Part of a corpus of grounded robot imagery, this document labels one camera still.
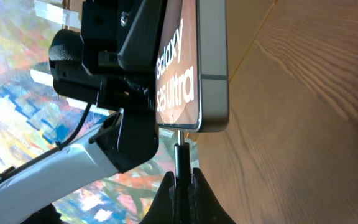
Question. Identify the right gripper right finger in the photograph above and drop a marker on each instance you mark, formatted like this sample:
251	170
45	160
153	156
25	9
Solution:
204	206

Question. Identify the Galaxy smartphone bronze screen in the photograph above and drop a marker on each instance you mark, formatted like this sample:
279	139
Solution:
191	70

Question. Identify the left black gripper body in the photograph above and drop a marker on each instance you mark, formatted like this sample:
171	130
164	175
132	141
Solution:
118	88

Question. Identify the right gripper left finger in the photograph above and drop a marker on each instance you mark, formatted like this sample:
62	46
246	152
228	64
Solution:
161	210

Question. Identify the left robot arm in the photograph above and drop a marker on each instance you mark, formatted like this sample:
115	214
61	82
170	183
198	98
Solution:
125	140

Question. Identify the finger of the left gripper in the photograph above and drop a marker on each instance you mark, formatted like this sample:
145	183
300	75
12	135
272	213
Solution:
139	38

